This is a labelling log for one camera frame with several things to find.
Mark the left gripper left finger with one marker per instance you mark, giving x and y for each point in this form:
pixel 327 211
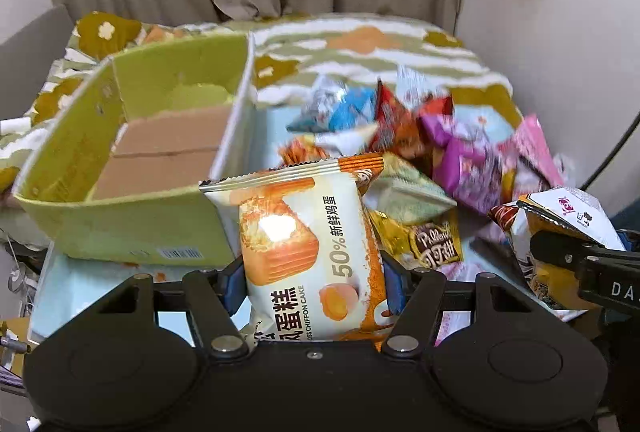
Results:
pixel 212 298

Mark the pale green snack bag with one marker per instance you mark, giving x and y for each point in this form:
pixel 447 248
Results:
pixel 405 194

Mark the floral striped duvet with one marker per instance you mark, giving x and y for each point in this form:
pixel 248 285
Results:
pixel 290 53

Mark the purple snack bag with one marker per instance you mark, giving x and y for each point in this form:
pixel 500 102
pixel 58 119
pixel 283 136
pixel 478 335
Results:
pixel 465 163

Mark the red potato stick bag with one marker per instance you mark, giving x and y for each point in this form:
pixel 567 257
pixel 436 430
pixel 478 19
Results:
pixel 399 128

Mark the chiffon cake snack pack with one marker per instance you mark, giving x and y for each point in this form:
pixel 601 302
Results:
pixel 311 261

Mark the potato sticks cream bag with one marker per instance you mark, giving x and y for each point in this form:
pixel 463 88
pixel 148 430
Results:
pixel 309 147

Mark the yellow brown pillow snack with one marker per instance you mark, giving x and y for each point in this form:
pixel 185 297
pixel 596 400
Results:
pixel 429 245

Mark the blue white snack bag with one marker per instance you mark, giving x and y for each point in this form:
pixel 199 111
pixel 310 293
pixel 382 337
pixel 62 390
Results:
pixel 334 107

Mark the grey headboard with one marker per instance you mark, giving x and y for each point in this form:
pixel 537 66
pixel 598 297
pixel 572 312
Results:
pixel 26 59

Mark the pink white snack bag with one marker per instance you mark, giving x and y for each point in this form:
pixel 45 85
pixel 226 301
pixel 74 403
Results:
pixel 454 320

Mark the white orange snack bag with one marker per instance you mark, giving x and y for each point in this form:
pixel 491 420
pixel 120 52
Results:
pixel 560 210

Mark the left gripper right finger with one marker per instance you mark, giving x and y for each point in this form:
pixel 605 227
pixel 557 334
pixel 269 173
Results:
pixel 415 297

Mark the light blue daisy tablecloth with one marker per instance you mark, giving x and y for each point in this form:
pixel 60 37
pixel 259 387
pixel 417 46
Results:
pixel 68 286

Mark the green cardboard box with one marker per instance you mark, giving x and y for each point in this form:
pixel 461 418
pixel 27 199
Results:
pixel 120 174

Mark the white grey snack bag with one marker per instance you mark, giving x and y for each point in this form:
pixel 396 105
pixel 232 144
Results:
pixel 413 87

